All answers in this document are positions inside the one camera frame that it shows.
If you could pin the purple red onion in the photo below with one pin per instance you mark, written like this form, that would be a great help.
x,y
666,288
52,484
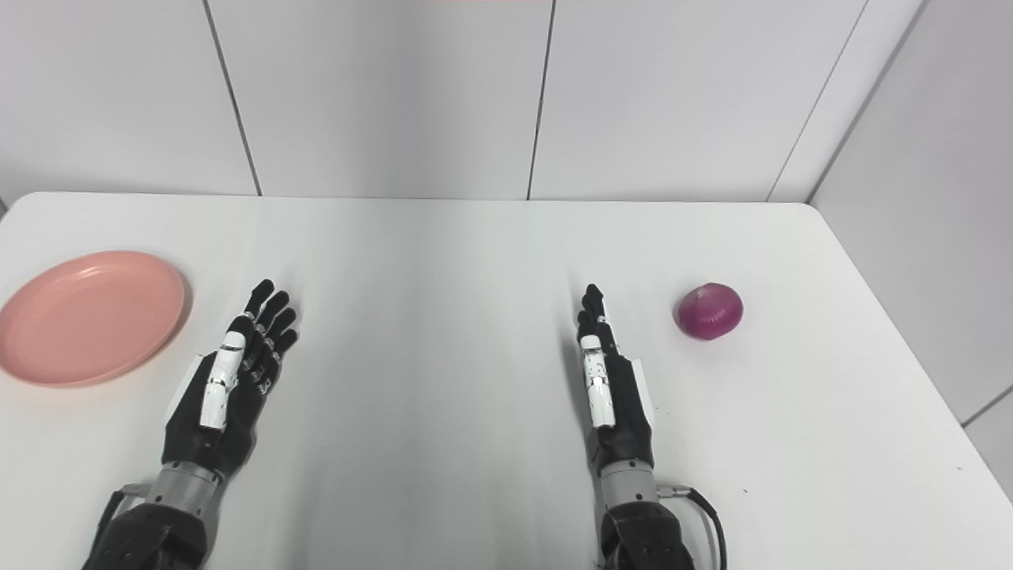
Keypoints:
x,y
710,311

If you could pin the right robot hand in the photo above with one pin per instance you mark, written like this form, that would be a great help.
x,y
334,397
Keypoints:
x,y
613,396

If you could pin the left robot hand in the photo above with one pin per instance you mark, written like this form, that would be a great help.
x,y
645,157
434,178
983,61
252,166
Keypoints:
x,y
237,380

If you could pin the pink round plate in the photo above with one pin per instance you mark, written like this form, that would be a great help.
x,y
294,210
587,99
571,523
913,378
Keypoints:
x,y
91,317

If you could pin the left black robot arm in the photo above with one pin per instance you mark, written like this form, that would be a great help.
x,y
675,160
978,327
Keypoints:
x,y
162,522

